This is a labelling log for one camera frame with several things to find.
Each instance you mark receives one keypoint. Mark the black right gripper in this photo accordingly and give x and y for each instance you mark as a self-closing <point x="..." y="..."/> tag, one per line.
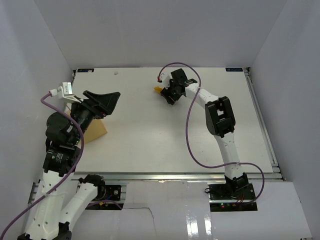
<point x="167" y="93"/>

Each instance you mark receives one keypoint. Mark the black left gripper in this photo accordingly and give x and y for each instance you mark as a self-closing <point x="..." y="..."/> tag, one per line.
<point x="105" y="102"/>

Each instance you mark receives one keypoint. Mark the yellow snack bar wrapper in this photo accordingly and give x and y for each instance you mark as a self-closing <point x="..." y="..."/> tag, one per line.
<point x="158" y="89"/>

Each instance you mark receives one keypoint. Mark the brown paper bag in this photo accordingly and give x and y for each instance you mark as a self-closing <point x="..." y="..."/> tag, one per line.
<point x="91" y="127"/>

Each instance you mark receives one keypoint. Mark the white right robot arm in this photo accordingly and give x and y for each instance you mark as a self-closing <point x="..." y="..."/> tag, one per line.
<point x="220" y="122"/>

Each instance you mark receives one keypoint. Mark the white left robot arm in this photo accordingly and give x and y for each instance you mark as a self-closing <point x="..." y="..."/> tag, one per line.
<point x="54" y="220"/>

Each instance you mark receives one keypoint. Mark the blue left corner label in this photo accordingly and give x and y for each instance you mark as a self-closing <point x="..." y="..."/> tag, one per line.
<point x="85" y="70"/>

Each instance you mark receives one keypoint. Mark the blue corner label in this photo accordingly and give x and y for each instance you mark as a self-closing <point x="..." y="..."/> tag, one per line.
<point x="85" y="70"/>
<point x="234" y="69"/>

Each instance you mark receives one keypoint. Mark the blue right corner label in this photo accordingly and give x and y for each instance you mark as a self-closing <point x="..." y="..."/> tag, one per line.
<point x="234" y="69"/>

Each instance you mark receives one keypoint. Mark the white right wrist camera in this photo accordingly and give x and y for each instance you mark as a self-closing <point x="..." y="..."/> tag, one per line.
<point x="164" y="80"/>

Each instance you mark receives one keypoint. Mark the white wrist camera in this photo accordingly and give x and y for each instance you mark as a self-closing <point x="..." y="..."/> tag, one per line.
<point x="65" y="93"/>
<point x="164" y="80"/>

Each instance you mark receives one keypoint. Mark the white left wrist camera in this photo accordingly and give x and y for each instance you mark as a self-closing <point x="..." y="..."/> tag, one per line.
<point x="65" y="93"/>

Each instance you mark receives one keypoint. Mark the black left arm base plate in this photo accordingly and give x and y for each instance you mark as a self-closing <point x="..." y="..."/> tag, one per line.
<point x="108" y="198"/>

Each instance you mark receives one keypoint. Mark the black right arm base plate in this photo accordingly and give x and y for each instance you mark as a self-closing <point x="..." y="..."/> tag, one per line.
<point x="221" y="200"/>

